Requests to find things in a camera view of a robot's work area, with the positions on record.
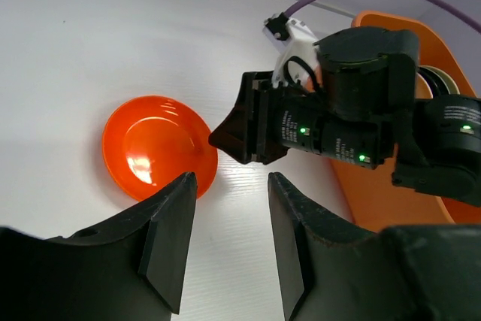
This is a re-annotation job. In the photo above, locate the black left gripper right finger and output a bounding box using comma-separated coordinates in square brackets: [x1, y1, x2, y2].
[268, 172, 480, 320]

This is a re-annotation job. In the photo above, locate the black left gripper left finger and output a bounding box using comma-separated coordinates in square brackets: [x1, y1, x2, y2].
[1, 173, 197, 320]

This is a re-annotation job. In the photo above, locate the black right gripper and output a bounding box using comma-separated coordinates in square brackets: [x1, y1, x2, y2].
[208, 27, 419, 169]

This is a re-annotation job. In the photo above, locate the orange red plate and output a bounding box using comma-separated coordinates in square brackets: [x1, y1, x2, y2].
[101, 95, 218, 201]

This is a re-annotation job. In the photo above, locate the cream floral plate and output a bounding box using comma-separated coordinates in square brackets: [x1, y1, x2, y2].
[415, 74, 433, 99]

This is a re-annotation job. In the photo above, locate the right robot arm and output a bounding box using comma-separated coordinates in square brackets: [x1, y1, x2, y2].
[208, 27, 480, 206]

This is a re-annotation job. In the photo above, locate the orange plastic dish rack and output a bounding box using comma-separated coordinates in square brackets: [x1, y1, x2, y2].
[331, 11, 480, 232]

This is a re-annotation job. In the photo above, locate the black plate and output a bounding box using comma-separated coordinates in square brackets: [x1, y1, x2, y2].
[418, 67, 449, 98]

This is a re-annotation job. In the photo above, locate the pale green rimmed plate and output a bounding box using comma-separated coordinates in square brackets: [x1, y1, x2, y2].
[425, 65, 461, 95]

